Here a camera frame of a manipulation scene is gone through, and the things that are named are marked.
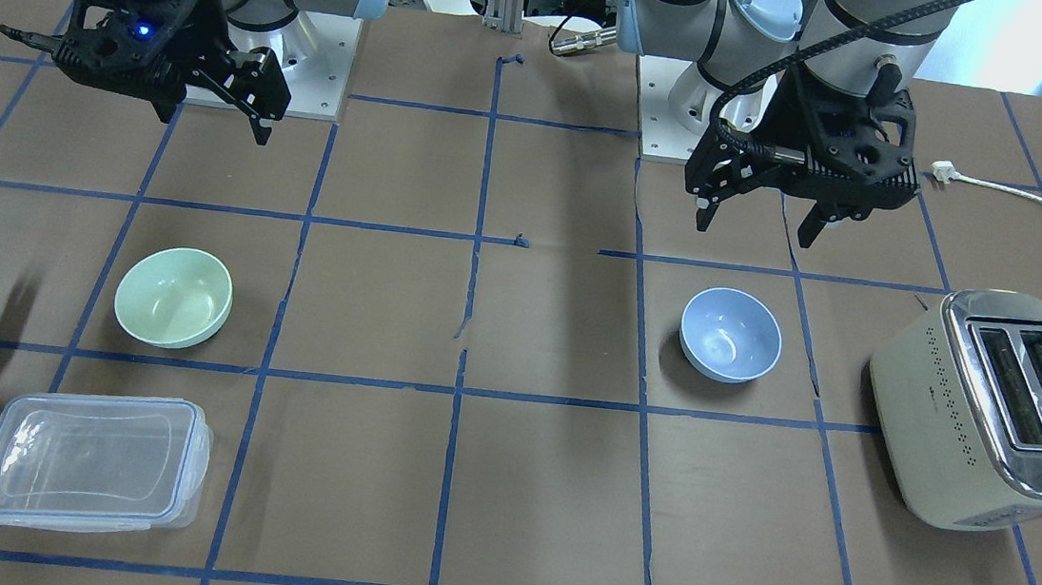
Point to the cream two-slot toaster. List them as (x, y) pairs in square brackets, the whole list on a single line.
[(958, 394)]

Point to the blue bowl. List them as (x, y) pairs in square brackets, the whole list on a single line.
[(729, 336)]

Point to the green bowl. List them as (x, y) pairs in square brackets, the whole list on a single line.
[(174, 299)]

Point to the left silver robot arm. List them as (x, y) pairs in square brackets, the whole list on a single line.
[(744, 47)]

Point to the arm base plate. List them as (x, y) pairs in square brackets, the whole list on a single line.
[(316, 53), (674, 103)]

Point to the clear plastic lidded container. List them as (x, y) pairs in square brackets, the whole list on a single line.
[(83, 464)]

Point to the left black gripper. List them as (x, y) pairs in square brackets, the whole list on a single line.
[(795, 107)]

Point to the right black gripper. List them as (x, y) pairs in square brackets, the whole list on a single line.
[(200, 26)]

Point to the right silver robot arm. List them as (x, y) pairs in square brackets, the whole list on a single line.
[(264, 15)]

